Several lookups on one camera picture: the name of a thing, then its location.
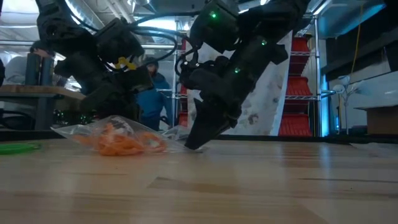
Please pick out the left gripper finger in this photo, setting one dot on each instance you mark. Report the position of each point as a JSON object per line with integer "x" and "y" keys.
{"x": 126, "y": 105}
{"x": 96, "y": 101}

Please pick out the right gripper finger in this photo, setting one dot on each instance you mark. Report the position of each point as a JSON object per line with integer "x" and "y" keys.
{"x": 208, "y": 124}

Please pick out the orange rubber bands heap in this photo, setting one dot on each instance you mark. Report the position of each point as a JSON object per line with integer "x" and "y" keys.
{"x": 124, "y": 144}

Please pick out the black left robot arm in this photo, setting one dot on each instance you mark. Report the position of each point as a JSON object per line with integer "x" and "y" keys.
{"x": 59, "y": 28}

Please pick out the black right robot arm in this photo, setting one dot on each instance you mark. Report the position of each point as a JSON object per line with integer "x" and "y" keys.
{"x": 270, "y": 21}

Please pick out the red plastic bin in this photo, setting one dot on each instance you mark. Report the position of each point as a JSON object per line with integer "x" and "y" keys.
{"x": 298, "y": 87}
{"x": 183, "y": 89}
{"x": 183, "y": 119}
{"x": 300, "y": 56}
{"x": 295, "y": 126}

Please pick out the person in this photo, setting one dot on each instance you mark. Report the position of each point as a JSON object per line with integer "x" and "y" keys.
{"x": 152, "y": 99}
{"x": 18, "y": 68}

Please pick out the white floral print cloth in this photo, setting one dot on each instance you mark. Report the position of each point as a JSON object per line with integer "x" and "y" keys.
{"x": 270, "y": 99}

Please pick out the dark grey cylinder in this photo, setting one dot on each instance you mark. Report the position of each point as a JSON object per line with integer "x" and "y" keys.
{"x": 32, "y": 71}
{"x": 47, "y": 71}

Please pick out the white flower-shaped floor lamp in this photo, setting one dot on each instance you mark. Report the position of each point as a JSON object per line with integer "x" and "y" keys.
{"x": 338, "y": 88}

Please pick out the cardboard box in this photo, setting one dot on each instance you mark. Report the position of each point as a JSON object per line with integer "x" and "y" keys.
{"x": 382, "y": 119}

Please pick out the silver air duct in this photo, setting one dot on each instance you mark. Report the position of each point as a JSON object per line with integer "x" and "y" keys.
{"x": 87, "y": 12}

